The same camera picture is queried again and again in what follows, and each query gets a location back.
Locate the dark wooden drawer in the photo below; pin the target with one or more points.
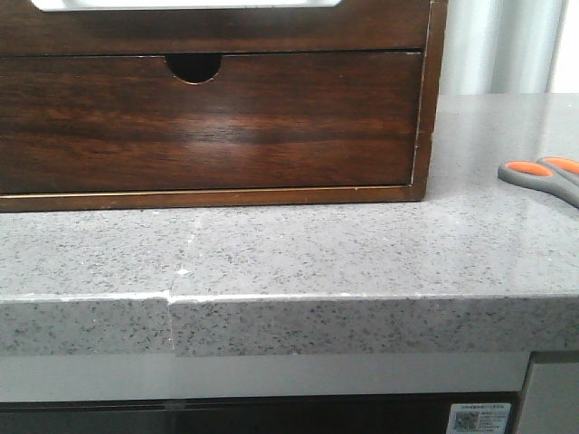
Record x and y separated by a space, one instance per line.
113 124
350 25

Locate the grey orange handled scissors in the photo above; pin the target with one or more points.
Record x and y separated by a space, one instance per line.
554 175

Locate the dark wooden drawer cabinet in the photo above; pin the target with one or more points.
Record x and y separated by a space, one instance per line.
199 67

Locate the dark glass oven door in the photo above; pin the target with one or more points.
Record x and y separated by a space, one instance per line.
377 413

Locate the white QR code sticker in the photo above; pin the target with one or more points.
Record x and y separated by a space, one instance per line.
476 418

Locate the grey cabinet door panel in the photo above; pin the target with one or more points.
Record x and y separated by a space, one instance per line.
550 398

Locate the white tray on cabinet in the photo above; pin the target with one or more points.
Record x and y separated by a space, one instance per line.
159 5

